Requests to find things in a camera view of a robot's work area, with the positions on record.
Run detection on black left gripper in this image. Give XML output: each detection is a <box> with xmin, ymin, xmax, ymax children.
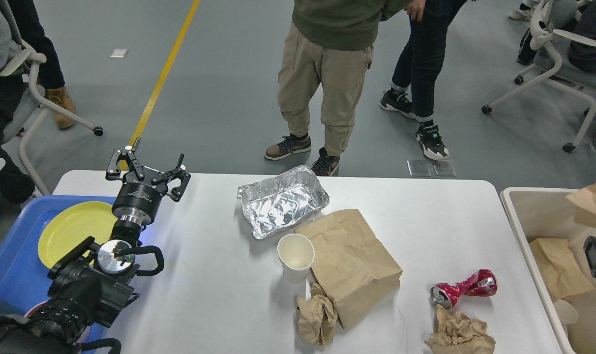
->
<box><xmin>105</xmin><ymin>138</ymin><xmax>190</xmax><ymax>228</ymax></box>

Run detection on yellow plate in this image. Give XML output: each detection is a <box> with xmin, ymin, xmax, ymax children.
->
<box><xmin>37</xmin><ymin>201</ymin><xmax>117</xmax><ymax>268</ymax></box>

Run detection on aluminium foil tray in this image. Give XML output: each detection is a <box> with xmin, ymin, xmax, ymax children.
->
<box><xmin>237</xmin><ymin>165</ymin><xmax>330</xmax><ymax>240</ymax></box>

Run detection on large brown paper bag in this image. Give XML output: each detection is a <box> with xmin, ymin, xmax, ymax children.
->
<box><xmin>296</xmin><ymin>209</ymin><xmax>402</xmax><ymax>329</ymax></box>

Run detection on brown paper wad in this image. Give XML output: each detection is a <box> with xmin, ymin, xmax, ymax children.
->
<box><xmin>425</xmin><ymin>305</ymin><xmax>496</xmax><ymax>354</ymax></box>

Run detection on crushed red can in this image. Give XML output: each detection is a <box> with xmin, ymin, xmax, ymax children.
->
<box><xmin>430</xmin><ymin>269</ymin><xmax>498</xmax><ymax>310</ymax></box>

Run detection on pink mug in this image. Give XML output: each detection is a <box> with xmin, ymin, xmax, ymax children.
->
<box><xmin>26</xmin><ymin>296</ymin><xmax>94</xmax><ymax>346</ymax></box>

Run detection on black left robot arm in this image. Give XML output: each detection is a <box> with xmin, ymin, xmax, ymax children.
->
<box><xmin>0</xmin><ymin>138</ymin><xmax>191</xmax><ymax>354</ymax></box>

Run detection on white paper scrap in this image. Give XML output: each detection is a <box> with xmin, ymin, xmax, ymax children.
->
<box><xmin>110</xmin><ymin>48</ymin><xmax>129</xmax><ymax>59</ymax></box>

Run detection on person in tan boots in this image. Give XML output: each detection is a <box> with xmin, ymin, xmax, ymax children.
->
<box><xmin>8</xmin><ymin>0</ymin><xmax>77</xmax><ymax>131</ymax></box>

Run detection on blue plastic tray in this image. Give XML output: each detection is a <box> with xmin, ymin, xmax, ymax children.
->
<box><xmin>0</xmin><ymin>195</ymin><xmax>133</xmax><ymax>354</ymax></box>

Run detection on white paper cup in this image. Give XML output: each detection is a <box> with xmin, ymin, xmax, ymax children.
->
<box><xmin>276</xmin><ymin>234</ymin><xmax>315</xmax><ymax>284</ymax></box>

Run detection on grey office chair left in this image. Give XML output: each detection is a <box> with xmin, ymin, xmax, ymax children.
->
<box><xmin>1</xmin><ymin>0</ymin><xmax>103</xmax><ymax>195</ymax></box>

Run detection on seated person in grey top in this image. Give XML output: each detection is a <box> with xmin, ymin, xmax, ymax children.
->
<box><xmin>0</xmin><ymin>0</ymin><xmax>35</xmax><ymax>205</ymax></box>

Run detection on crumpled brown paper ball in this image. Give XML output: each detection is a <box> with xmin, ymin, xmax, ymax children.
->
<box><xmin>296</xmin><ymin>282</ymin><xmax>338</xmax><ymax>347</ymax></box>

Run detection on person in khaki trousers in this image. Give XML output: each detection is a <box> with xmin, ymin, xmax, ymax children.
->
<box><xmin>264</xmin><ymin>0</ymin><xmax>410</xmax><ymax>177</ymax></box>

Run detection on floor outlet plate left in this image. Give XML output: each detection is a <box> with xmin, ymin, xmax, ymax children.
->
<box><xmin>407</xmin><ymin>160</ymin><xmax>432</xmax><ymax>177</ymax></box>

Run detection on floor outlet plate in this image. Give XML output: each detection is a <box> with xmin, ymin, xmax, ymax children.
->
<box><xmin>407</xmin><ymin>160</ymin><xmax>432</xmax><ymax>177</ymax></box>
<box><xmin>432</xmin><ymin>160</ymin><xmax>457</xmax><ymax>177</ymax></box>

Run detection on person in dark jeans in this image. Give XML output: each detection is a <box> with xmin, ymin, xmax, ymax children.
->
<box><xmin>379</xmin><ymin>0</ymin><xmax>466</xmax><ymax>161</ymax></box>

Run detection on floor outlet plate right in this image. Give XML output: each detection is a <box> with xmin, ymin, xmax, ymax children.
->
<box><xmin>432</xmin><ymin>160</ymin><xmax>457</xmax><ymax>177</ymax></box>

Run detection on white plastic bin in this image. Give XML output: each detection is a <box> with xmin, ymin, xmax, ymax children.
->
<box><xmin>501</xmin><ymin>187</ymin><xmax>596</xmax><ymax>354</ymax></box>

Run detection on brown bag in bin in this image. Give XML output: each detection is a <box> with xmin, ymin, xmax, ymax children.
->
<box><xmin>528</xmin><ymin>237</ymin><xmax>595</xmax><ymax>301</ymax></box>

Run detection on white cup in bin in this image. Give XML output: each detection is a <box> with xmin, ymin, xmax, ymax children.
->
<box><xmin>553</xmin><ymin>299</ymin><xmax>578</xmax><ymax>339</ymax></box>

